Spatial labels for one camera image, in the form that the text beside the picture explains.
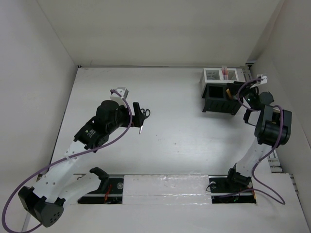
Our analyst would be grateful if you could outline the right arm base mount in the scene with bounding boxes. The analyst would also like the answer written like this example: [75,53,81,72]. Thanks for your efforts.
[206,168,257,204]

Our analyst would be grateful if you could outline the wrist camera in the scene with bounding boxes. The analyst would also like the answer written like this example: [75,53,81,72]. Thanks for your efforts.
[256,74,268,85]
[110,87,129,101]

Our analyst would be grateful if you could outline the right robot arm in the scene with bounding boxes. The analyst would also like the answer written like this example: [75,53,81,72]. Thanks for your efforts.
[225,79,292,192]

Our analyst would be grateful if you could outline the white organizer box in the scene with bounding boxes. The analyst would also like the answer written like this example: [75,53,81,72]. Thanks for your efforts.
[199,67,245,84]

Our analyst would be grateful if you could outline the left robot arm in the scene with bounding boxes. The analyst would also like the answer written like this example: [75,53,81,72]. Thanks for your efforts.
[18,100,150,228]

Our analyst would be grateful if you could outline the aluminium rail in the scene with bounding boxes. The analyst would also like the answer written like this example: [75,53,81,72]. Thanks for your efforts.
[237,74,287,177]

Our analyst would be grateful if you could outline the orange highlighter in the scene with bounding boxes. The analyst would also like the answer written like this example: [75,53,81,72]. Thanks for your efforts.
[226,89,233,99]

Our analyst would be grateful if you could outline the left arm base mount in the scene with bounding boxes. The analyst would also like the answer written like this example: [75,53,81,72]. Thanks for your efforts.
[77,167,124,204]

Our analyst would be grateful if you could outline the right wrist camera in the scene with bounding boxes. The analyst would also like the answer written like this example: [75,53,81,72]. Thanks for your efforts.
[256,74,268,85]

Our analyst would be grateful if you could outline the black handled scissors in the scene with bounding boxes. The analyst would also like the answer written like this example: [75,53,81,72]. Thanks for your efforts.
[139,108,151,134]

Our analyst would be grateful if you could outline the black organizer box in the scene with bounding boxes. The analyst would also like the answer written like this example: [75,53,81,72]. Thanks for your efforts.
[202,83,241,116]

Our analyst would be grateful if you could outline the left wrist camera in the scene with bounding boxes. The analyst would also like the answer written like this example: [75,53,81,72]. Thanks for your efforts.
[110,87,129,101]

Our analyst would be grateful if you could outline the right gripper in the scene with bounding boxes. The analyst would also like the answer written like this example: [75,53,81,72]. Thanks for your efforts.
[227,80,258,109]

